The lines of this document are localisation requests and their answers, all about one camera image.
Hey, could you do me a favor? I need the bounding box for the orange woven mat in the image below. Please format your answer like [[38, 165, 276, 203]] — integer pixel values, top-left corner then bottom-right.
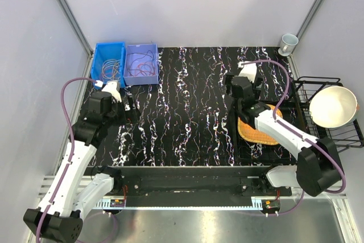
[[237, 117, 279, 146]]

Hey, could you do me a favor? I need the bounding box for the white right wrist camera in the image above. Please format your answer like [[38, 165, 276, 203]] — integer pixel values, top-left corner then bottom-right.
[[238, 61, 257, 83]]

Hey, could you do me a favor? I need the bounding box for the lavender plastic box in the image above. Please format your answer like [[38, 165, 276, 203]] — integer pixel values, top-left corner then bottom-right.
[[123, 44, 159, 86]]

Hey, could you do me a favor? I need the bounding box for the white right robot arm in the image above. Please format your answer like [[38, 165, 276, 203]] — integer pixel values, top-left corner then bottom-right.
[[225, 74, 346, 197]]

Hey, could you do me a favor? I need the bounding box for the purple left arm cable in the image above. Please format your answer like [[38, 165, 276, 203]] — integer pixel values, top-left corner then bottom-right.
[[35, 77, 119, 243]]

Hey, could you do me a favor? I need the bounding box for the blue plastic bin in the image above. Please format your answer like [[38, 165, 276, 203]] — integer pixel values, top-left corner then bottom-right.
[[90, 42, 126, 88]]

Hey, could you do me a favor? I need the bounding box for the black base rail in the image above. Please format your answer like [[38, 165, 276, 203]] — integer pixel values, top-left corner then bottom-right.
[[85, 166, 293, 208]]

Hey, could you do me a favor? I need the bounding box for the large white bowl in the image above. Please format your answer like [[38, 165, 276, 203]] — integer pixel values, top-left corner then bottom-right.
[[309, 86, 359, 129]]

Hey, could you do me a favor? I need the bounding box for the aluminium frame rail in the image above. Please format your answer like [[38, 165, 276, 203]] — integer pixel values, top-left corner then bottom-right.
[[36, 175, 348, 200]]

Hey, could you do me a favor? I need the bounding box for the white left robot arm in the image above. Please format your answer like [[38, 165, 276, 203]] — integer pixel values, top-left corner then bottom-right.
[[23, 91, 140, 242]]

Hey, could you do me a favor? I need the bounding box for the white ceramic mug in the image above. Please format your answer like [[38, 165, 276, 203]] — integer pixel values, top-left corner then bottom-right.
[[278, 34, 299, 56]]

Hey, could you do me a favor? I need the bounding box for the black wire dish rack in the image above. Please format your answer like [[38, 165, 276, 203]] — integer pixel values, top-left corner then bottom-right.
[[292, 76, 363, 153]]

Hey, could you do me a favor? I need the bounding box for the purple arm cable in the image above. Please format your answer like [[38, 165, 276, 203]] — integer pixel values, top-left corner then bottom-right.
[[35, 77, 119, 243], [241, 59, 347, 217]]

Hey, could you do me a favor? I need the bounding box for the blue cable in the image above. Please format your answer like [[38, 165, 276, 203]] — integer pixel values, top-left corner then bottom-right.
[[142, 53, 159, 77]]

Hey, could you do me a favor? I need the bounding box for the yellow cable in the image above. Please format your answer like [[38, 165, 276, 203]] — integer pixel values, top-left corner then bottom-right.
[[102, 59, 122, 80]]

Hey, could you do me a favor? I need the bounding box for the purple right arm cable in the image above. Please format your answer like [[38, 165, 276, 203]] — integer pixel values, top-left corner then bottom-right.
[[241, 59, 347, 217]]

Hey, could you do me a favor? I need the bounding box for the brown cable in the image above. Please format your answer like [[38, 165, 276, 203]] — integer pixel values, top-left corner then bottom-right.
[[126, 50, 157, 77]]

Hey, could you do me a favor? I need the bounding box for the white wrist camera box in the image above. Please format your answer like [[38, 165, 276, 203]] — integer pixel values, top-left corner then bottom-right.
[[101, 81, 122, 102]]

